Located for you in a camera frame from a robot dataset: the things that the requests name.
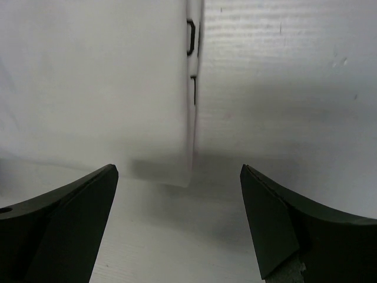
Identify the white printed t shirt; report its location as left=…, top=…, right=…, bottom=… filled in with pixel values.
left=1, top=1, right=204, bottom=187

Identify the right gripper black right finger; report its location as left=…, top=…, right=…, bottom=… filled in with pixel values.
left=240, top=165, right=376, bottom=282

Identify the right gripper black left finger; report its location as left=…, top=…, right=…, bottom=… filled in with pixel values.
left=1, top=164, right=118, bottom=282

